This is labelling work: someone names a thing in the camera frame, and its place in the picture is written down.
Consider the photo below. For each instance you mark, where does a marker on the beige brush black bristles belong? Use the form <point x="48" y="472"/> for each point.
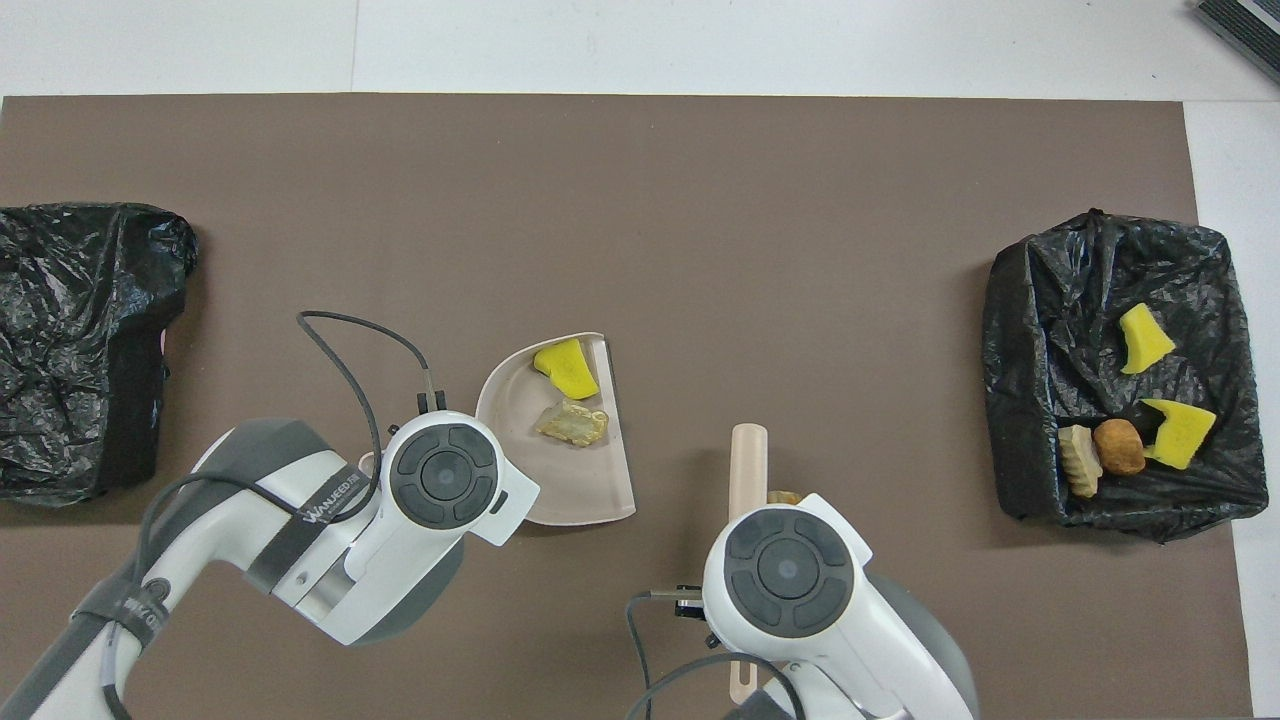
<point x="748" y="460"/>

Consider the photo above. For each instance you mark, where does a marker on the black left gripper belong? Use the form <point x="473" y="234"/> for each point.
<point x="432" y="403"/>

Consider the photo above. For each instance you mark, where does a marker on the brown bread nugget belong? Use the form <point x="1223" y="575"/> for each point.
<point x="1119" y="447"/>

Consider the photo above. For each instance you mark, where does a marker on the dark ribbed panel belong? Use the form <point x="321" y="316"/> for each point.
<point x="1245" y="30"/>

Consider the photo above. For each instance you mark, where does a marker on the striped bread roll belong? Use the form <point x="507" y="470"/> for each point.
<point x="1080" y="462"/>

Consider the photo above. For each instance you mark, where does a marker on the bin with black bag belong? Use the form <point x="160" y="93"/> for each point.
<point x="1050" y="380"/>
<point x="70" y="350"/>

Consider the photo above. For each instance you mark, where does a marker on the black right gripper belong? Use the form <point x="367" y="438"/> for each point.
<point x="690" y="603"/>

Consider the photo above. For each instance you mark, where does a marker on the brown table mat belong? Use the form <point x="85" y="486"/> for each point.
<point x="700" y="200"/>

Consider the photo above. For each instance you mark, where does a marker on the yellow sponge piece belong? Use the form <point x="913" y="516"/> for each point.
<point x="1182" y="432"/>
<point x="566" y="368"/>
<point x="1143" y="340"/>

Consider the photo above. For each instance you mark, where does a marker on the striped croissant piece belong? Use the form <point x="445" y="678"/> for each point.
<point x="785" y="497"/>

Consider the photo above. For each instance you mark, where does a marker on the pale bread piece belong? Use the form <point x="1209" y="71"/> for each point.
<point x="572" y="423"/>

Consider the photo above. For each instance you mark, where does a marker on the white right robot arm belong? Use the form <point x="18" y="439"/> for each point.
<point x="800" y="580"/>

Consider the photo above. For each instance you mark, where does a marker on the beige plastic dustpan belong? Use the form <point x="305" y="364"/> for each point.
<point x="580" y="480"/>

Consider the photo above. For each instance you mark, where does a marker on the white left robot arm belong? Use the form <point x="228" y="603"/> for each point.
<point x="330" y="560"/>

